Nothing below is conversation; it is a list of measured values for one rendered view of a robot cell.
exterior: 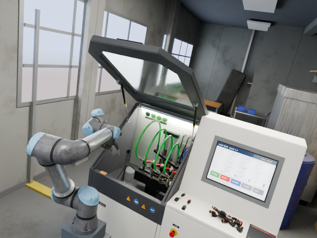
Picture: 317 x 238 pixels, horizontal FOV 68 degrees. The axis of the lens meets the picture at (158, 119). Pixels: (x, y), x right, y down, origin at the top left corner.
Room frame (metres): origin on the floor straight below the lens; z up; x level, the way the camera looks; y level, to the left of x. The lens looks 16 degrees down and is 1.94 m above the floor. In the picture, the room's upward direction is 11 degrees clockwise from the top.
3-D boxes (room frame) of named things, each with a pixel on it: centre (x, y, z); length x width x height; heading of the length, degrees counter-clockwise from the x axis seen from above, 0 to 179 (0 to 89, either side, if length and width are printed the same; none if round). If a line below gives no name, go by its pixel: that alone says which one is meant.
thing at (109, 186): (1.56, 0.15, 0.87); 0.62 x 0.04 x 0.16; 64
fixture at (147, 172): (1.73, -0.06, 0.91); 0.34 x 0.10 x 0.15; 64
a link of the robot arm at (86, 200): (1.15, 0.31, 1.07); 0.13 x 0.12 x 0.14; 79
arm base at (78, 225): (1.15, 0.30, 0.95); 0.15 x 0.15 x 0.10
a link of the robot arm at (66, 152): (1.13, 0.31, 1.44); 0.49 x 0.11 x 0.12; 169
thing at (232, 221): (1.33, -0.56, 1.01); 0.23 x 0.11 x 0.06; 64
